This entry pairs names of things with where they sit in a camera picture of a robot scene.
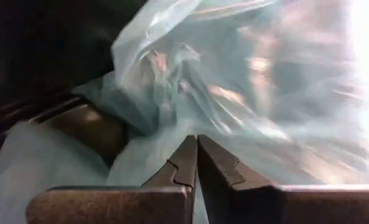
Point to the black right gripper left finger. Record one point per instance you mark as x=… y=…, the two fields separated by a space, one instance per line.
x=125 y=205

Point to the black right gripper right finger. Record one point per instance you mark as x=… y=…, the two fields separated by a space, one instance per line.
x=280 y=205

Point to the blue plastic trash bag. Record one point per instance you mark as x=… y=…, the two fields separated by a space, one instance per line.
x=265 y=93

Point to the black trash bin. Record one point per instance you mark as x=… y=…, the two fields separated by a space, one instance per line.
x=31 y=46

